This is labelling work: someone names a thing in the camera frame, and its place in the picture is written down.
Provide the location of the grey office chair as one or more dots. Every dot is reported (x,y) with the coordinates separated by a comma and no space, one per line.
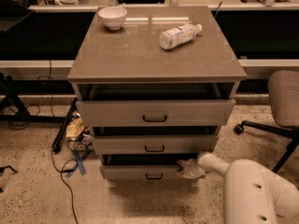
(283,88)

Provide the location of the grey middle drawer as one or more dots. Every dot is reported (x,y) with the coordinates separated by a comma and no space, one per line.
(154,144)

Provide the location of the grey drawer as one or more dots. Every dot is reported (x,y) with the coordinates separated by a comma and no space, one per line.
(155,113)
(154,144)
(143,166)

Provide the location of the blue tape cross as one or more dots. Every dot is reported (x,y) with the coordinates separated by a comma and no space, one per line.
(80,157)

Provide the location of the grey bottom drawer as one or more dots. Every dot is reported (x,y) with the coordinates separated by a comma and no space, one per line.
(143,166)

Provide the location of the black power strip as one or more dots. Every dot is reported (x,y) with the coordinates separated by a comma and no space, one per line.
(56,144)

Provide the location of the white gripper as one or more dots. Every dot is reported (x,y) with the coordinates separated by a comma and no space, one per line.
(193,169)

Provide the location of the grey drawer cabinet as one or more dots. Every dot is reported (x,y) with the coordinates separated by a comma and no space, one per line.
(130,65)

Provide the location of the white plastic bottle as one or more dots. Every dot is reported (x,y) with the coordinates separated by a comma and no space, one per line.
(179,35)

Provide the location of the black desk leg frame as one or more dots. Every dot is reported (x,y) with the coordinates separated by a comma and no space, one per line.
(22,114)

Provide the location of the white ceramic bowl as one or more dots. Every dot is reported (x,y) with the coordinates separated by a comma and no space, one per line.
(113,17)

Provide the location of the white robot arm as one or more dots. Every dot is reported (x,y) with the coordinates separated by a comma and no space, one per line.
(252,194)

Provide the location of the grey top drawer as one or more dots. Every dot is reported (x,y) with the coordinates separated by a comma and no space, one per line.
(155,113)

